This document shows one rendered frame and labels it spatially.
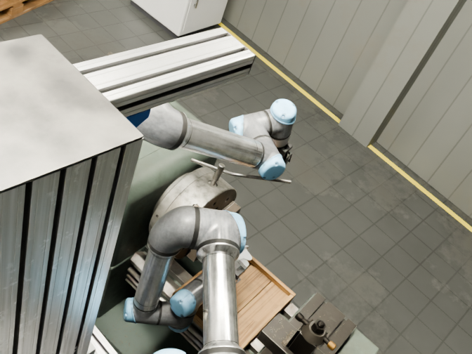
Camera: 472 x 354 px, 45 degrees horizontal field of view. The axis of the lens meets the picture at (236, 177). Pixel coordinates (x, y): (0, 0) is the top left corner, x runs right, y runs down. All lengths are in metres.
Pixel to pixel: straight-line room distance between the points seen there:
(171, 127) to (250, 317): 0.95
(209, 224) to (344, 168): 2.89
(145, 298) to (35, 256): 0.94
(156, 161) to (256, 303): 0.63
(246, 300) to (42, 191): 1.45
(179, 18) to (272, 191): 1.74
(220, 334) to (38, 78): 0.79
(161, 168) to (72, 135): 1.13
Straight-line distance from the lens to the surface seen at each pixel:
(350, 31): 4.66
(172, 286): 2.05
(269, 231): 3.57
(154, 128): 1.29
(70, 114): 0.78
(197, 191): 1.85
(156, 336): 2.32
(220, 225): 1.51
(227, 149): 1.42
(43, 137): 0.74
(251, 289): 2.12
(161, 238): 1.53
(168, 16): 4.88
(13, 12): 4.72
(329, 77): 4.85
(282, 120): 1.61
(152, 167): 1.85
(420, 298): 3.80
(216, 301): 1.42
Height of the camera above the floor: 2.53
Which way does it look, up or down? 42 degrees down
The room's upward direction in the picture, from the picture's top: 24 degrees clockwise
